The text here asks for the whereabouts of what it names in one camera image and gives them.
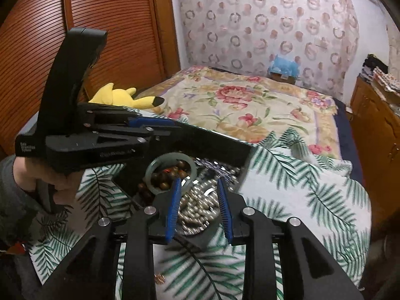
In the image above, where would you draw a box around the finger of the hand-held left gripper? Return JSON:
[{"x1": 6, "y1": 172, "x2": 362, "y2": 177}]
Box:
[
  {"x1": 77, "y1": 101, "x2": 182, "y2": 134},
  {"x1": 46, "y1": 127, "x2": 172, "y2": 151}
]

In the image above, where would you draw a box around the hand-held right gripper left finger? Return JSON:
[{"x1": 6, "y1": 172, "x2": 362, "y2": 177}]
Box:
[{"x1": 40, "y1": 177, "x2": 183, "y2": 300}]

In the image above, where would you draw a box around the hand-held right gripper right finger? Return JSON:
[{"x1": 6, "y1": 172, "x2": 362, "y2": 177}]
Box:
[{"x1": 217, "y1": 177, "x2": 365, "y2": 300}]

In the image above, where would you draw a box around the pearl necklace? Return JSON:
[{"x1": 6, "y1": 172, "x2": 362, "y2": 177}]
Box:
[{"x1": 177, "y1": 175, "x2": 226, "y2": 237}]

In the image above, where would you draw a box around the brown wooden bead bracelet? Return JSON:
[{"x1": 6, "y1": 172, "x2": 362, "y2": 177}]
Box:
[{"x1": 137, "y1": 159, "x2": 192, "y2": 201}]

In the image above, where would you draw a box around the pale green jade bangle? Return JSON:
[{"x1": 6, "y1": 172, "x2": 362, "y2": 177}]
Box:
[{"x1": 145, "y1": 154, "x2": 198, "y2": 196}]

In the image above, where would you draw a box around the silver chain bracelet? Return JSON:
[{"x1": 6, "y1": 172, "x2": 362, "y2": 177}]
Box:
[{"x1": 195, "y1": 158, "x2": 243, "y2": 182}]

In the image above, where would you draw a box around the black square box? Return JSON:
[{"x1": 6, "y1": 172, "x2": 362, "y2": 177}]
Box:
[{"x1": 111, "y1": 122, "x2": 254, "y2": 251}]

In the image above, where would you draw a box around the person's left hand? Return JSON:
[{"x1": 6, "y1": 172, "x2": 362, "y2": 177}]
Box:
[{"x1": 12, "y1": 155, "x2": 83, "y2": 207}]

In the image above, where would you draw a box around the yellow plush toy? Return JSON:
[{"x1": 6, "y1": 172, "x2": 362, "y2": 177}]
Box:
[{"x1": 88, "y1": 83, "x2": 166, "y2": 111}]

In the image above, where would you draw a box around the wooden louvred wardrobe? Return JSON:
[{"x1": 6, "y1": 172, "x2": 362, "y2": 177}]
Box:
[{"x1": 0, "y1": 0, "x2": 182, "y2": 157}]

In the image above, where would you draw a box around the green leaf print blanket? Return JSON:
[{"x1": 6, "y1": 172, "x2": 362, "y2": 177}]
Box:
[{"x1": 28, "y1": 112, "x2": 372, "y2": 300}]

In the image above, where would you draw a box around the floral bedspread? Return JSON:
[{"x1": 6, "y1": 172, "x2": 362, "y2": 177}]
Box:
[{"x1": 134, "y1": 65, "x2": 340, "y2": 161}]

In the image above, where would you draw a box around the navy blue bed sheet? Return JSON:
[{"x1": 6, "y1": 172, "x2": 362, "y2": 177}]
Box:
[{"x1": 332, "y1": 97, "x2": 365, "y2": 192}]

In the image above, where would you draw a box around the blue plush toy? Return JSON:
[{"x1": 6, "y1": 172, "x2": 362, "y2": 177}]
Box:
[{"x1": 269, "y1": 54, "x2": 302, "y2": 78}]

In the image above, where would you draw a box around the wooden side cabinet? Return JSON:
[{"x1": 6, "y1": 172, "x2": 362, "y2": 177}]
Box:
[{"x1": 350, "y1": 76, "x2": 400, "y2": 215}]

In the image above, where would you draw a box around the dark folded clothes stack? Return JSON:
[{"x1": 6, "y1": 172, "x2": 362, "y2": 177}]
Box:
[{"x1": 362, "y1": 54, "x2": 381, "y2": 79}]

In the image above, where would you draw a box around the patterned folded cloth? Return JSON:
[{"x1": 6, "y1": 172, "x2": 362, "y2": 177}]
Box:
[{"x1": 372, "y1": 66, "x2": 400, "y2": 101}]

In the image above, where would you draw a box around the beige side curtain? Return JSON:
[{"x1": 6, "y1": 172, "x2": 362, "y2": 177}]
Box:
[{"x1": 386, "y1": 23, "x2": 400, "y2": 57}]

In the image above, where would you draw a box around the ring patterned curtain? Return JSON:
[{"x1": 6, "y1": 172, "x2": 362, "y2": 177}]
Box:
[{"x1": 174, "y1": 0, "x2": 361, "y2": 79}]

